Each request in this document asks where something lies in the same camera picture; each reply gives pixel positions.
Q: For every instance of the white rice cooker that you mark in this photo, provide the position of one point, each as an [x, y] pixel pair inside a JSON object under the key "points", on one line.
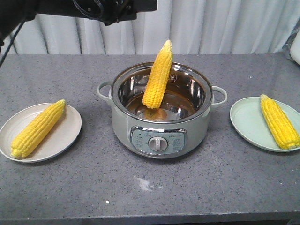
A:
{"points": [[291, 48]]}

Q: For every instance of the light green round plate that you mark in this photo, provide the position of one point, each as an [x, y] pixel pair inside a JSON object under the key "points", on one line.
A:
{"points": [[248, 120]]}

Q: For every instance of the grey pleated curtain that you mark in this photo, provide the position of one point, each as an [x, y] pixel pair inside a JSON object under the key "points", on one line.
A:
{"points": [[193, 26]]}

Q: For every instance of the green electric cooking pot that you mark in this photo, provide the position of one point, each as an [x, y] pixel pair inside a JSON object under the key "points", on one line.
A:
{"points": [[177, 127]]}

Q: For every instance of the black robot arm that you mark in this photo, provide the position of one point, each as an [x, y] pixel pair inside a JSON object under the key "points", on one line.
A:
{"points": [[15, 12]]}

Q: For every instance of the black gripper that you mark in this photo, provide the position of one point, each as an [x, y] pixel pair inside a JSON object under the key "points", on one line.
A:
{"points": [[114, 11]]}

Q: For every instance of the beige round plate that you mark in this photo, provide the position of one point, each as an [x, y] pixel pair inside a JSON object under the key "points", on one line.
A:
{"points": [[61, 136]]}

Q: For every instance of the yellow corn cob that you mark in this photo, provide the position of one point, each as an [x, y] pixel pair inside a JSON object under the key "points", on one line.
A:
{"points": [[34, 133], [281, 128], [159, 75]]}

